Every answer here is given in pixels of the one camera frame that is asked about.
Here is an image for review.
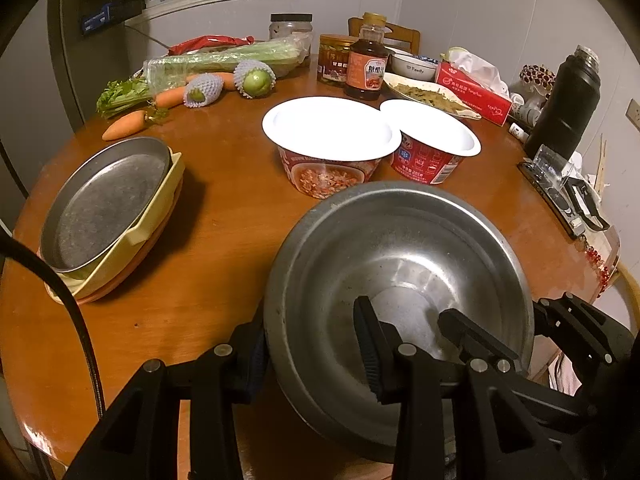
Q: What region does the stainless steel bowl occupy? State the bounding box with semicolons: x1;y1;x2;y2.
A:
264;181;534;463

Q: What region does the yellow plastic plate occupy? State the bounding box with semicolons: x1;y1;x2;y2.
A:
44;146;187;306

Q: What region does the round metal plate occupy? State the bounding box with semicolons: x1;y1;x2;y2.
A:
40;136;171;274

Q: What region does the black thermos flask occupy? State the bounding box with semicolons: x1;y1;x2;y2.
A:
524;44;601;160

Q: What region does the red tissue box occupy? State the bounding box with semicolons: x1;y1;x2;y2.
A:
435;47;512;126

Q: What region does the instant noodle cup white lid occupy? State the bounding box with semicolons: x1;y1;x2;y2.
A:
262;96;401;200

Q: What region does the white dish with food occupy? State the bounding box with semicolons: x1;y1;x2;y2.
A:
384;73;482;120

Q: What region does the white ceramic bowl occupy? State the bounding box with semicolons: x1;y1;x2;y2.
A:
390;53;439;81

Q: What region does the dark soy sauce bottle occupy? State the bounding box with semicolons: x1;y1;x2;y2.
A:
345;12;390;101

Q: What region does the brown sauce jar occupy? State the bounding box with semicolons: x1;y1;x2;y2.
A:
317;34;357;86

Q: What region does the wooden chair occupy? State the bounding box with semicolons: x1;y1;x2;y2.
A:
347;16;421;54

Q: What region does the large carrot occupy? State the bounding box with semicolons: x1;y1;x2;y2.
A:
102;108;168;141

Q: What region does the celery bunch in bag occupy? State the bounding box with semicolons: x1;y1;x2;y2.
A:
96;32;312;118

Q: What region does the glass jar black lid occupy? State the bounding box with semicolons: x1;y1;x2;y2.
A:
269;13;312;39

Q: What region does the green fruit in foam net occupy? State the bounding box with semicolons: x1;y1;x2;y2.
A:
183;74;224;108

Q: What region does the red snack bag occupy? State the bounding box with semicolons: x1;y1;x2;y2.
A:
167;35;255;55

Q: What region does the grey refrigerator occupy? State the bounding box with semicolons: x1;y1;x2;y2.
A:
0;0;147;201

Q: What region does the blue box on sill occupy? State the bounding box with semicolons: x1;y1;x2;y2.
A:
80;3;112;35

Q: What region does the red bead string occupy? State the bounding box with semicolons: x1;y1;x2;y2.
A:
581;244;612;296

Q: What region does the smartphone with ring holder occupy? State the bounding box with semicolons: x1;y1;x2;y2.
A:
518;159;586;240

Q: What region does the black clip frame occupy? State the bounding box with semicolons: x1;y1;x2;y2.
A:
564;177;610;232

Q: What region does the black cable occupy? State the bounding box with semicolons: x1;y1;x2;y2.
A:
0;228;108;418

